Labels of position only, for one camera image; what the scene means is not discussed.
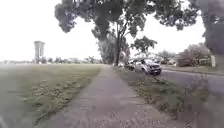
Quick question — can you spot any large tree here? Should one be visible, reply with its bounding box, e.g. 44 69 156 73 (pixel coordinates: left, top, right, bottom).
54 0 201 67

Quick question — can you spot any black car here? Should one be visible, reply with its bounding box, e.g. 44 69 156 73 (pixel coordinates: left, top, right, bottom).
124 59 137 72

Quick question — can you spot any distant row of trees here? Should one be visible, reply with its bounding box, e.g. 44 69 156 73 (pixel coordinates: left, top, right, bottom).
46 56 103 65

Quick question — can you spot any silver car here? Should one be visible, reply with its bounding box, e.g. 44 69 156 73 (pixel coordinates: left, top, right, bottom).
134 59 163 76

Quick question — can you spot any grey concrete path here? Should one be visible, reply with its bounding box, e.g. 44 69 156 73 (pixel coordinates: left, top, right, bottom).
34 64 188 128

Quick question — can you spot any grass strip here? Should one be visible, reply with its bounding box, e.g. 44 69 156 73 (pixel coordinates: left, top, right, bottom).
114 66 224 128

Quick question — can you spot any wide grass field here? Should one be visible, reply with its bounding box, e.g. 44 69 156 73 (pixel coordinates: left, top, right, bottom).
0 63 104 128

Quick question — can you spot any tall tower building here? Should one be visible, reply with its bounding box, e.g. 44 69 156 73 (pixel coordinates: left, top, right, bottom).
33 40 46 64

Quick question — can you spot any group of trees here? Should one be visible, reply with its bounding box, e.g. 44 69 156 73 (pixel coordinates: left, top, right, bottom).
174 42 213 68

